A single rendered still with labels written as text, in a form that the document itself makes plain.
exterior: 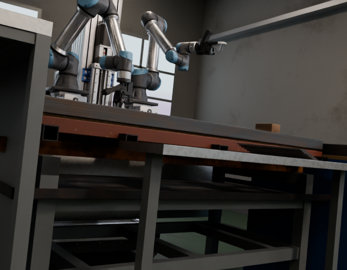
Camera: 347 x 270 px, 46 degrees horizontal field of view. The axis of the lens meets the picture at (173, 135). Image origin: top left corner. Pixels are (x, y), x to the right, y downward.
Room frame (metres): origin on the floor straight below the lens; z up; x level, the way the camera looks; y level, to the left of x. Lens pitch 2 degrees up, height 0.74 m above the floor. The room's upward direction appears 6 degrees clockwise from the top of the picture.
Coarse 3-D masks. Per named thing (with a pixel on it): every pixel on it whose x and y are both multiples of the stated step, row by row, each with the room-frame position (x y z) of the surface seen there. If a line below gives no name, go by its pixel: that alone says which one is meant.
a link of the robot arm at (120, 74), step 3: (117, 72) 2.12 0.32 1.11; (120, 72) 2.11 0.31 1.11; (123, 72) 2.10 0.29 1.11; (126, 72) 2.11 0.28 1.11; (129, 72) 2.12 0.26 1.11; (117, 75) 2.12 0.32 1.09; (120, 75) 2.11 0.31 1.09; (123, 75) 2.10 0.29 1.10; (126, 75) 2.11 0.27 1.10; (129, 75) 2.12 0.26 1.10; (117, 78) 2.12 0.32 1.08; (120, 78) 2.11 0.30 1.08; (123, 78) 2.11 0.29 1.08; (126, 78) 2.11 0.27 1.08; (129, 78) 2.13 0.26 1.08
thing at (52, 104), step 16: (48, 96) 1.28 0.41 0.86; (48, 112) 1.31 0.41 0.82; (64, 112) 1.32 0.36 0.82; (80, 112) 1.35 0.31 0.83; (96, 112) 1.39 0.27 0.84; (112, 112) 1.42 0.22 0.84; (128, 112) 1.46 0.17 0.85; (144, 112) 1.50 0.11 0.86; (176, 128) 1.60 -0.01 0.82; (192, 128) 1.64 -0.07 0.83; (208, 128) 1.69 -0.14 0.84; (224, 128) 1.75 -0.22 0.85; (240, 128) 1.81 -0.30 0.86; (288, 144) 2.01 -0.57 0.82; (304, 144) 2.09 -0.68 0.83; (320, 144) 2.18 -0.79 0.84
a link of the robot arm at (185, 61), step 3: (180, 54) 2.74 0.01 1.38; (183, 54) 2.72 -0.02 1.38; (186, 54) 2.73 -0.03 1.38; (183, 57) 2.69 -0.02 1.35; (186, 57) 2.73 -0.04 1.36; (183, 60) 2.69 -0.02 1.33; (186, 60) 2.72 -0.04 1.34; (183, 63) 2.70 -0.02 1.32; (186, 63) 2.73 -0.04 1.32; (180, 66) 2.73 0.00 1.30; (183, 66) 2.72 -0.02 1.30; (186, 66) 2.73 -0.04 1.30; (180, 69) 2.74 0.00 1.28; (183, 69) 2.73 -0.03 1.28; (186, 69) 2.74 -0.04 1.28
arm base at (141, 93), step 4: (132, 88) 2.74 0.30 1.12; (136, 88) 2.73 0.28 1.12; (140, 88) 2.73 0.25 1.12; (144, 88) 2.76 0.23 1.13; (132, 92) 2.73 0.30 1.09; (136, 92) 2.72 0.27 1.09; (140, 92) 2.73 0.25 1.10; (144, 92) 2.75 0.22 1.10; (136, 96) 2.71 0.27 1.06; (140, 96) 2.72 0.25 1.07; (144, 96) 2.74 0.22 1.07; (144, 100) 2.74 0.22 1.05
